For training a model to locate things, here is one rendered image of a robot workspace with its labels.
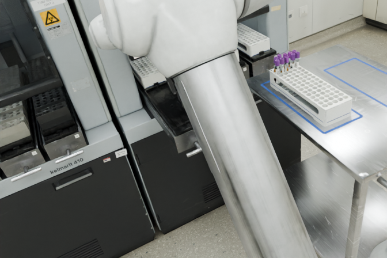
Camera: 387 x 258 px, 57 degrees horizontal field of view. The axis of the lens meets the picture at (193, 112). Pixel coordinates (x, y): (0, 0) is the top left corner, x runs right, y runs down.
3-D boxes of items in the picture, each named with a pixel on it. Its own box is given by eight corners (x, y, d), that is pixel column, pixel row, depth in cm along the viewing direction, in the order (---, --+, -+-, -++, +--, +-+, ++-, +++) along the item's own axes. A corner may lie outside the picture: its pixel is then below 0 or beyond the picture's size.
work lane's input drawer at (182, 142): (123, 75, 174) (117, 59, 169) (149, 65, 178) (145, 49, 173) (183, 162, 118) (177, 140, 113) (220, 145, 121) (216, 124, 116)
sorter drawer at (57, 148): (35, 84, 183) (27, 68, 178) (62, 74, 187) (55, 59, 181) (52, 168, 126) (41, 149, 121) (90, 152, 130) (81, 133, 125)
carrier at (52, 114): (72, 116, 136) (66, 103, 132) (73, 118, 134) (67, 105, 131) (41, 128, 133) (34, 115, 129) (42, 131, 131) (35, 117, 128)
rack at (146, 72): (125, 64, 168) (121, 52, 165) (144, 57, 171) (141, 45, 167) (145, 91, 145) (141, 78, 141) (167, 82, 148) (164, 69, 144)
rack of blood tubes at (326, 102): (269, 84, 130) (268, 69, 127) (292, 76, 133) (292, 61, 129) (324, 127, 107) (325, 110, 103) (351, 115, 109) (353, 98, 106)
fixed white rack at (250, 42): (217, 37, 175) (216, 26, 171) (235, 31, 177) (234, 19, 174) (251, 59, 152) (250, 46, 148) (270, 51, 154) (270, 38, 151)
